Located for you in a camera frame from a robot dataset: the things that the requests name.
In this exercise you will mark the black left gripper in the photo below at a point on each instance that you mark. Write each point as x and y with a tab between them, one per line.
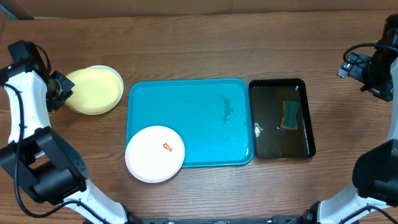
69	84

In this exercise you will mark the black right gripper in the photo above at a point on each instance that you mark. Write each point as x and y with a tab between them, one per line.
352	66

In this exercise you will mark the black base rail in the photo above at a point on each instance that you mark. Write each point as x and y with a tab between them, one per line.
278	219

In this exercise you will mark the black water tray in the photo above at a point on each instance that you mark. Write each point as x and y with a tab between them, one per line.
271	142

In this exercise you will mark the teal plastic tray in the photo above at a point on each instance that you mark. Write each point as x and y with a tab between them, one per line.
212	116

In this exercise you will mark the green and yellow sponge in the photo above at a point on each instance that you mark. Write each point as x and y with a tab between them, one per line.
289	113

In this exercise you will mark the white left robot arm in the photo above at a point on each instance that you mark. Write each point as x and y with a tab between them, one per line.
48	173

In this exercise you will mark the white plate with red stain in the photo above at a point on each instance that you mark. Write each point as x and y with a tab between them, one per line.
155	154

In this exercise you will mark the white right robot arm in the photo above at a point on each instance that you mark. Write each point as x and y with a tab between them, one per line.
374	181

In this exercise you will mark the pale yellow plate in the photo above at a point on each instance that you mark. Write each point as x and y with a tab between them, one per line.
78	99

